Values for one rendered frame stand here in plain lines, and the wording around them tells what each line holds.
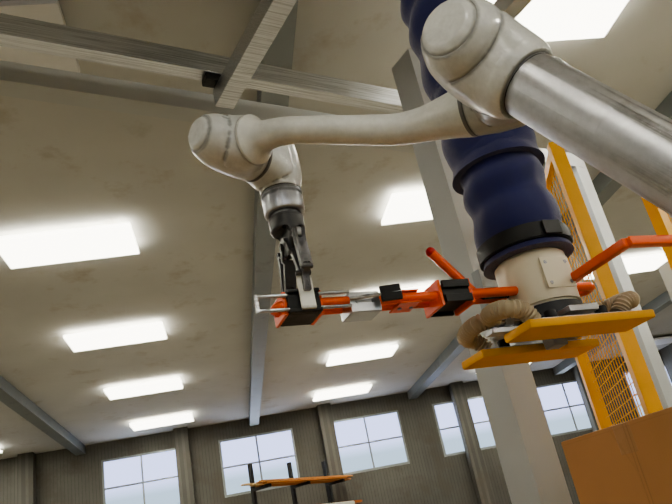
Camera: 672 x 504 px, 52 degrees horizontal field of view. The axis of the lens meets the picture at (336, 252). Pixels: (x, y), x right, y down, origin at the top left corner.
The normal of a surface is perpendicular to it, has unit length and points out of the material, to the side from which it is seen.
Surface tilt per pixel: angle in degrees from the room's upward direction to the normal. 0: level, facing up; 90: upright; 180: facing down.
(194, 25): 180
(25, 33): 90
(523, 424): 90
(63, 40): 90
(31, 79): 90
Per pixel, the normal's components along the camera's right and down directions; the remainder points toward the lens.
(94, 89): 0.47, -0.43
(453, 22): -0.66, -0.27
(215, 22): 0.18, 0.90
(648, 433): -0.88, -0.03
